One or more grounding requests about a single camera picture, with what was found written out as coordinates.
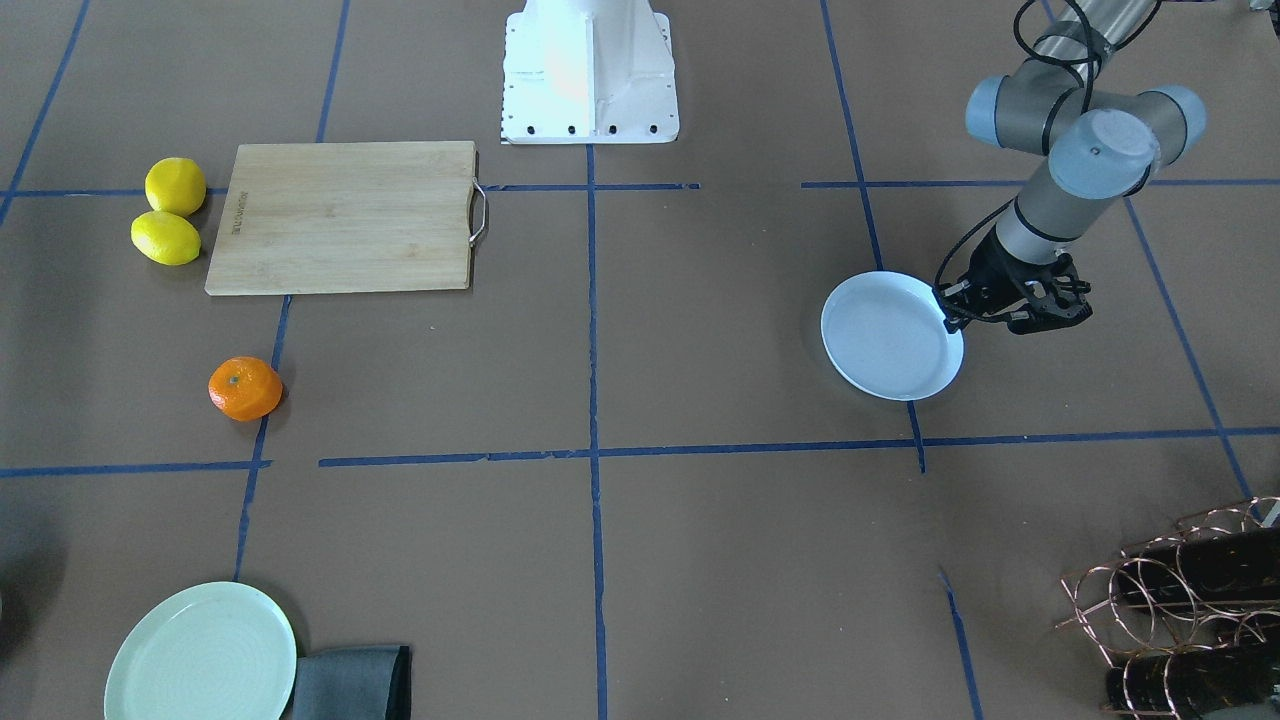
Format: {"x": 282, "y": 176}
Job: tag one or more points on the orange mandarin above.
{"x": 245, "y": 388}

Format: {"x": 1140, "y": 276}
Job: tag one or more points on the light blue plate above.
{"x": 885, "y": 335}

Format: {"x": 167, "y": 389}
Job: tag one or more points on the lower yellow lemon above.
{"x": 166, "y": 238}

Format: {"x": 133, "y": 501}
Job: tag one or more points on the dark grey folded cloth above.
{"x": 366, "y": 682}

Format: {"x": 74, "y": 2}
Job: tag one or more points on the wooden cutting board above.
{"x": 365, "y": 217}

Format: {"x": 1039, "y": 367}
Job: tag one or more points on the dark green wine bottle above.
{"x": 1196, "y": 683}

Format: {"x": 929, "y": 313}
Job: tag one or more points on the copper wire bottle rack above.
{"x": 1120, "y": 631}

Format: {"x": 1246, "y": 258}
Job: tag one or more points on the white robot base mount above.
{"x": 577, "y": 72}

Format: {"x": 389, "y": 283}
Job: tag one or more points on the yellow lemon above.
{"x": 175, "y": 185}
{"x": 166, "y": 238}

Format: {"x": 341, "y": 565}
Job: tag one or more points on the light green plate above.
{"x": 218, "y": 650}

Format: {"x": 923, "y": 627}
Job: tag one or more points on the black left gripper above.
{"x": 993, "y": 271}

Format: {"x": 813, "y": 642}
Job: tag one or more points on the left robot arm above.
{"x": 1096, "y": 148}

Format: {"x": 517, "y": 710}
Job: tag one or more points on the upper yellow lemon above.
{"x": 175, "y": 185}

